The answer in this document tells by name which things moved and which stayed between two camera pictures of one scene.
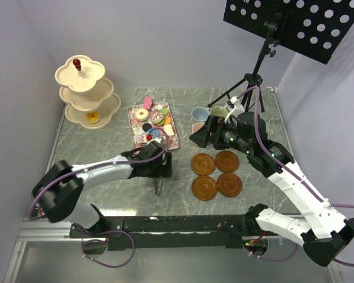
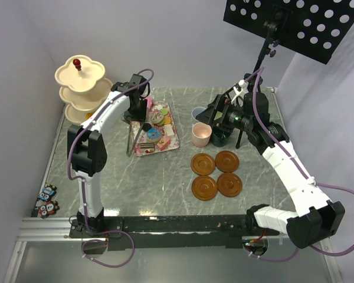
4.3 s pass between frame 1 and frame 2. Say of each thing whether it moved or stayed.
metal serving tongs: moved
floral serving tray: stayed
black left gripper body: moved
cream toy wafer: stayed
